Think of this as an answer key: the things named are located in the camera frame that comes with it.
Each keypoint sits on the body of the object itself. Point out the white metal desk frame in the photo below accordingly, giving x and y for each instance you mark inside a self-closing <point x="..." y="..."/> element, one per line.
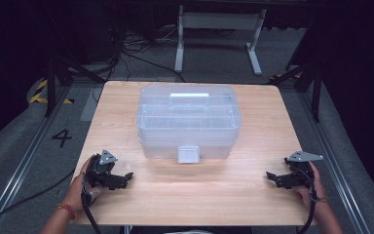
<point x="220" y="21"/>

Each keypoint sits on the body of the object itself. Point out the person's right hand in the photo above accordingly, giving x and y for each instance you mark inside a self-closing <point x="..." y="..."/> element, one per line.
<point x="316" y="188"/>

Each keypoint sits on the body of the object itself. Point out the clear plastic storage box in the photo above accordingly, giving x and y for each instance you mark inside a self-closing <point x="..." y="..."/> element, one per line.
<point x="188" y="125"/>

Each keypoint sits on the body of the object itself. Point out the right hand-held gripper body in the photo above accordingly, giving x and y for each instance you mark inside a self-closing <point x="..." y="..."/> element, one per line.
<point x="300" y="170"/>

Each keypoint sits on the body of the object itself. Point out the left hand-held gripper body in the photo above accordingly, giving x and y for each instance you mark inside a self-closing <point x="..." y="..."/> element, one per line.
<point x="101" y="171"/>

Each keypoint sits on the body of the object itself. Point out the metal floor rail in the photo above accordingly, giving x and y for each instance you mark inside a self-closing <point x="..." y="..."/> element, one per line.
<point x="334" y="169"/>
<point x="22" y="162"/>

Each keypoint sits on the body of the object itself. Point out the person's left hand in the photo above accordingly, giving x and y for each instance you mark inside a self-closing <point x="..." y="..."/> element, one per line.
<point x="78" y="191"/>

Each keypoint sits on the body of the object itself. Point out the black metal stand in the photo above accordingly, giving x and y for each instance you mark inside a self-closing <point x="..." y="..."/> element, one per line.
<point x="53" y="81"/>
<point x="315" y="91"/>

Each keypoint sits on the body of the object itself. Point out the yellow black floor tape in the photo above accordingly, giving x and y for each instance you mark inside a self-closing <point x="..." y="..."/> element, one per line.
<point x="39" y="96"/>

